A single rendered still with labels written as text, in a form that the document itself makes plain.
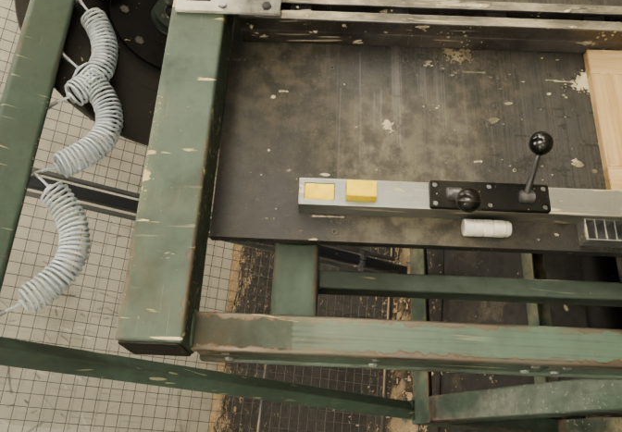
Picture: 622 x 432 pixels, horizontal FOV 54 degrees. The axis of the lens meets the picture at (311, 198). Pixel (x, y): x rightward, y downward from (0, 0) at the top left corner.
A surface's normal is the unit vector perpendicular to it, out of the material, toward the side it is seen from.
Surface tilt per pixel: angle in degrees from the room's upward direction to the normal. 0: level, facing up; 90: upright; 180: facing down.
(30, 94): 90
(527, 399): 0
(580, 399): 0
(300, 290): 60
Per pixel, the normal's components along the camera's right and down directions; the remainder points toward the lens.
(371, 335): 0.00, -0.41
